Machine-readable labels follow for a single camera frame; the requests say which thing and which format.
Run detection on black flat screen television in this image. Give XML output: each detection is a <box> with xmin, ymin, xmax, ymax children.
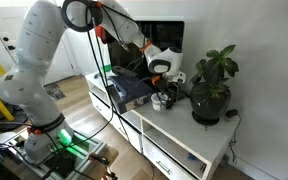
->
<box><xmin>107</xmin><ymin>20</ymin><xmax>185</xmax><ymax>84</ymax></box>

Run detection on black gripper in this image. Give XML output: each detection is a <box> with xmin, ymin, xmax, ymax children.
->
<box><xmin>154</xmin><ymin>77</ymin><xmax>180</xmax><ymax>110</ymax></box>

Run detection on black power adapter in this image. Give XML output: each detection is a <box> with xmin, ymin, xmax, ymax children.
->
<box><xmin>225</xmin><ymin>108</ymin><xmax>240</xmax><ymax>119</ymax></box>

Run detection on green plastic bin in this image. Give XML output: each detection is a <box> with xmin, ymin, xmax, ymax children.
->
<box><xmin>100</xmin><ymin>64</ymin><xmax>113</xmax><ymax>73</ymax></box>

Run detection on black bar clamp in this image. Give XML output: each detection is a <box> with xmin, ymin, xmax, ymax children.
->
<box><xmin>88</xmin><ymin>152</ymin><xmax>119</xmax><ymax>180</ymax></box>

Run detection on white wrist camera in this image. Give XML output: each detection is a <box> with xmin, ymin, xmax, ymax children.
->
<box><xmin>171</xmin><ymin>71</ymin><xmax>187</xmax><ymax>85</ymax></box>

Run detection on long black robot cable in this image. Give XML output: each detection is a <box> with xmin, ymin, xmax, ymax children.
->
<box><xmin>43</xmin><ymin>6</ymin><xmax>156</xmax><ymax>180</ymax></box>

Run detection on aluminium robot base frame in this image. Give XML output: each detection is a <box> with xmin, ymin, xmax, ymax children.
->
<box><xmin>3</xmin><ymin>128</ymin><xmax>109</xmax><ymax>180</ymax></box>

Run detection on grey printer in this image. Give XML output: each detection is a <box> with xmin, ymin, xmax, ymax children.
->
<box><xmin>106</xmin><ymin>74</ymin><xmax>156</xmax><ymax>115</ymax></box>

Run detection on thin black adapter cable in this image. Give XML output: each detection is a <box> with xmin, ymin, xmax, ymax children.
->
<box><xmin>227</xmin><ymin>114</ymin><xmax>243</xmax><ymax>165</ymax></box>

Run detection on green plant in black pot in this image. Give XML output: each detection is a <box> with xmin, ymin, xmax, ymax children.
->
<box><xmin>188</xmin><ymin>44</ymin><xmax>240</xmax><ymax>127</ymax></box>

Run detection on white tv cabinet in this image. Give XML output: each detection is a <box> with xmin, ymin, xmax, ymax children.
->
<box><xmin>84</xmin><ymin>71</ymin><xmax>242</xmax><ymax>180</ymax></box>

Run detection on dark patterned doormat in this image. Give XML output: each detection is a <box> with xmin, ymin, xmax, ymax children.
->
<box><xmin>43</xmin><ymin>83</ymin><xmax>67</xmax><ymax>102</ymax></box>

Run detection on small blue object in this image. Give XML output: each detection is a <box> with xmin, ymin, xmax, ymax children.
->
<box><xmin>186</xmin><ymin>152</ymin><xmax>199</xmax><ymax>162</ymax></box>

